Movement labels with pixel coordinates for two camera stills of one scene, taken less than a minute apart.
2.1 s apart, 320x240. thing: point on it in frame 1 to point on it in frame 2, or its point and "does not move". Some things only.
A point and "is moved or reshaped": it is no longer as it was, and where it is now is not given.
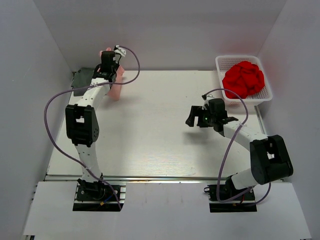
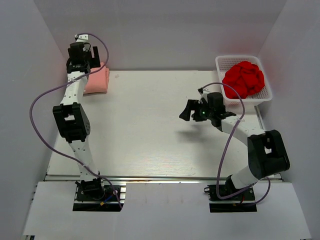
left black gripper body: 115,67 to 88,59
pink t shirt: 114,91 is moved or reshaped
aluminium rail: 52,178 does not move
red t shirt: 245,79 does not move
